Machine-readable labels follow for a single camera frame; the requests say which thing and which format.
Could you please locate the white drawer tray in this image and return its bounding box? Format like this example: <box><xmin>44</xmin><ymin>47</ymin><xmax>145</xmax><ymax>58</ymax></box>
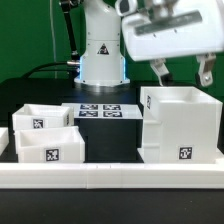
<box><xmin>12</xmin><ymin>104</ymin><xmax>74</xmax><ymax>131</ymax></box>
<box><xmin>15</xmin><ymin>126</ymin><xmax>85</xmax><ymax>163</ymax></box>

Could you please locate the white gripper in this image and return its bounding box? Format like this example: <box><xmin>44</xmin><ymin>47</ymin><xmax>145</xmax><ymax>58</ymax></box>
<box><xmin>122</xmin><ymin>0</ymin><xmax>224</xmax><ymax>87</ymax></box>

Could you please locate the white front drawer tray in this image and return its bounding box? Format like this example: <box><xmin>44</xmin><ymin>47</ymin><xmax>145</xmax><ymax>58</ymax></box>
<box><xmin>15</xmin><ymin>126</ymin><xmax>85</xmax><ymax>163</ymax></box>

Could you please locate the white drawer cabinet box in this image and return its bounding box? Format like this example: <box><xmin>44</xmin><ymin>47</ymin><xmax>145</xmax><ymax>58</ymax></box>
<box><xmin>139</xmin><ymin>87</ymin><xmax>223</xmax><ymax>164</ymax></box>

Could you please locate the white front border rail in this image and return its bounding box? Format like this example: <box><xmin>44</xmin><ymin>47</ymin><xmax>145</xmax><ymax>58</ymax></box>
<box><xmin>0</xmin><ymin>163</ymin><xmax>224</xmax><ymax>189</ymax></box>

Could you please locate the black camera stand pole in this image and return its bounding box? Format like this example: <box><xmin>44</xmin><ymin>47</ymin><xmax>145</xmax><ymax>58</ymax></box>
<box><xmin>59</xmin><ymin>0</ymin><xmax>80</xmax><ymax>60</ymax></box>

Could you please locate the white left border rail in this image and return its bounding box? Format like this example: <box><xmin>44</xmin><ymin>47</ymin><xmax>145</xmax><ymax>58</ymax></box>
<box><xmin>0</xmin><ymin>127</ymin><xmax>9</xmax><ymax>156</ymax></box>

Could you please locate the black cable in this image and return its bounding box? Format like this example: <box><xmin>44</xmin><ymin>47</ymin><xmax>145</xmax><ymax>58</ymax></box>
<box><xmin>21</xmin><ymin>61</ymin><xmax>81</xmax><ymax>80</ymax></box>

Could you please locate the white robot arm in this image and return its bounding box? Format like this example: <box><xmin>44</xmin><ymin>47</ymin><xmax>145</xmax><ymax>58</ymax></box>
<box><xmin>75</xmin><ymin>0</ymin><xmax>224</xmax><ymax>86</ymax></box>

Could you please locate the white rear drawer tray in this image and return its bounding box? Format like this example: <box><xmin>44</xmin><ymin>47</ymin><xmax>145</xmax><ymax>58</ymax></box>
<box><xmin>12</xmin><ymin>104</ymin><xmax>74</xmax><ymax>131</ymax></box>

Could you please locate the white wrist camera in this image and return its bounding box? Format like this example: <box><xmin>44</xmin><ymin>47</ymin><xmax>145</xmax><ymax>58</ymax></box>
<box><xmin>115</xmin><ymin>0</ymin><xmax>146</xmax><ymax>17</ymax></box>

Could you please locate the white marker base plate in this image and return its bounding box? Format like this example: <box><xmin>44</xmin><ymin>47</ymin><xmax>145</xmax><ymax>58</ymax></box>
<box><xmin>63</xmin><ymin>103</ymin><xmax>142</xmax><ymax>120</ymax></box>

